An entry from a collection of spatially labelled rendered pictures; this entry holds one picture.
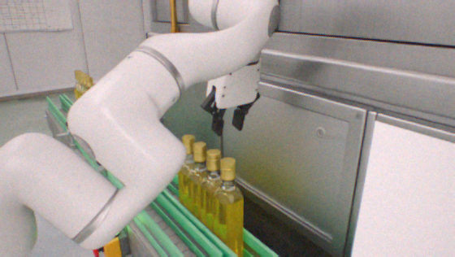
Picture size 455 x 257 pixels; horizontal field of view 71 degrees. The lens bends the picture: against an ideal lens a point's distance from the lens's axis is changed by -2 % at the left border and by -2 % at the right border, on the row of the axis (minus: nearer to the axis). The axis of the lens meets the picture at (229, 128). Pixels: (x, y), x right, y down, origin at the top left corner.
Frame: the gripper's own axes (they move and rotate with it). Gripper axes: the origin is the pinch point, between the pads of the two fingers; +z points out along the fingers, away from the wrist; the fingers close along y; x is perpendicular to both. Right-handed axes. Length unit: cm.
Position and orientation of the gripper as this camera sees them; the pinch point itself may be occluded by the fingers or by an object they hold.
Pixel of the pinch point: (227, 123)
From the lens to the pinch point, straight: 69.6
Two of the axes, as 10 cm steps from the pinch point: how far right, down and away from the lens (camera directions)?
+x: 5.7, 5.2, -6.4
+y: -8.1, 2.1, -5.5
